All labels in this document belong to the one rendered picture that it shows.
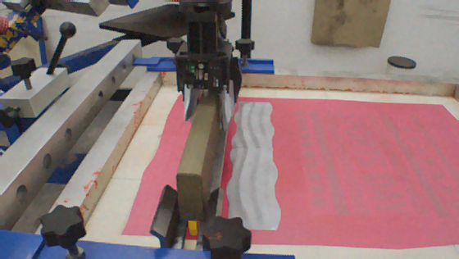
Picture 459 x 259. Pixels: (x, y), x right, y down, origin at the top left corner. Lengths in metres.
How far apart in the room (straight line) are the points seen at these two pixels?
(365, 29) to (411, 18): 0.37
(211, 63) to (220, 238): 0.23
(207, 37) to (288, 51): 2.19
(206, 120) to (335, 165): 0.23
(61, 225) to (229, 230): 0.16
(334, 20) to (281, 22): 0.38
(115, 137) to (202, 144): 0.21
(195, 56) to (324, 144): 0.30
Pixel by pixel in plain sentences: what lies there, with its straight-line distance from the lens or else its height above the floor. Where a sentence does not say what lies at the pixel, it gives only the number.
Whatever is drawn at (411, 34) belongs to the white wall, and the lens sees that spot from 2.83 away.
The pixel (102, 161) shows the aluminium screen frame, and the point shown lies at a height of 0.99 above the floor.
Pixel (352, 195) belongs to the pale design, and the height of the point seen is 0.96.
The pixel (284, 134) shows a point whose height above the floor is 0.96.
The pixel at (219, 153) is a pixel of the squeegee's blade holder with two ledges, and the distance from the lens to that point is 0.51.
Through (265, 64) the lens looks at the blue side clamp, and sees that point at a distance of 0.83.
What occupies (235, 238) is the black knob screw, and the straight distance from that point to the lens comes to 0.31.
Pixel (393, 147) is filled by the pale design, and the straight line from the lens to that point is 0.67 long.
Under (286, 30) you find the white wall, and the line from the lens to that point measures 2.59.
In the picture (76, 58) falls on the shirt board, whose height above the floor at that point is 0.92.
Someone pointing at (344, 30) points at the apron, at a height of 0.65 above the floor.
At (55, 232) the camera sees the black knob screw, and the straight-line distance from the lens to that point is 0.35.
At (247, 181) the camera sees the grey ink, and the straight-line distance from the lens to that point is 0.52.
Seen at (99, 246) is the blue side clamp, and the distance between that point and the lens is 0.40.
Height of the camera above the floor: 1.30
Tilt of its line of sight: 32 degrees down
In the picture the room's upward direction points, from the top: straight up
